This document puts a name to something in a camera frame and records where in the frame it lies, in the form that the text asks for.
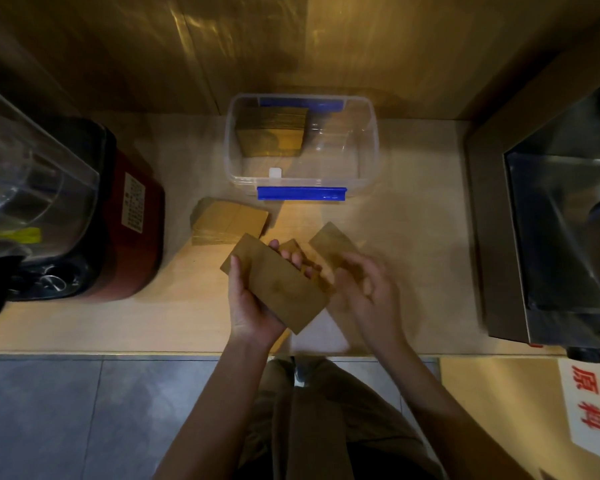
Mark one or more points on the person's left middle finger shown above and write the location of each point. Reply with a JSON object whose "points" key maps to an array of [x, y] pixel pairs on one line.
{"points": [[297, 258]]}

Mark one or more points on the person's right hand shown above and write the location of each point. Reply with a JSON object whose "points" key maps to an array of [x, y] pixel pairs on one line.
{"points": [[375, 304]]}

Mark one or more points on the stainless steel appliance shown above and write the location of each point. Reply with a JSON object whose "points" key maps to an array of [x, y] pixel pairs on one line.
{"points": [[555, 219]]}

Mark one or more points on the person's left forearm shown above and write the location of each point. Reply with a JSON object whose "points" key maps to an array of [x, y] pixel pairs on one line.
{"points": [[215, 409]]}

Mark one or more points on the red and black blender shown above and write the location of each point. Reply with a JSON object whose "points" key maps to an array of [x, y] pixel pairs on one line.
{"points": [[105, 219]]}

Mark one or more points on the person's left thumb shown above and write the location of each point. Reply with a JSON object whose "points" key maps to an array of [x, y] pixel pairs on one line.
{"points": [[237, 274]]}

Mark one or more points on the stack of brown sleeves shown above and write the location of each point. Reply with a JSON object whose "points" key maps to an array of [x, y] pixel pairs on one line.
{"points": [[227, 222], [272, 132]]}

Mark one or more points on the person's left hand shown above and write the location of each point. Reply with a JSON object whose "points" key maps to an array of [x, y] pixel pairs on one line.
{"points": [[252, 309]]}

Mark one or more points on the person's right forearm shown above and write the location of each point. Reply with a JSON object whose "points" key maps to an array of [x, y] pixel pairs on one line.
{"points": [[440, 419]]}

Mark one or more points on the white sign with red characters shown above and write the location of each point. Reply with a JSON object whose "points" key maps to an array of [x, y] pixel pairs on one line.
{"points": [[587, 399]]}

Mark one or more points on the clear container with blue latches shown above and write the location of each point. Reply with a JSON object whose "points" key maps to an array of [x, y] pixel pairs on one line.
{"points": [[300, 159]]}

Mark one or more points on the person's brown trousers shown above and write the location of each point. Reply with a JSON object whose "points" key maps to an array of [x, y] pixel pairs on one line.
{"points": [[325, 429]]}

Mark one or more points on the person's right fingers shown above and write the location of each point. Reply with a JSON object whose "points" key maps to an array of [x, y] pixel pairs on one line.
{"points": [[356, 274]]}

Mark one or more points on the large brown paper sleeve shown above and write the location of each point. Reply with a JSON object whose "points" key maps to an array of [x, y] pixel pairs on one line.
{"points": [[280, 287]]}

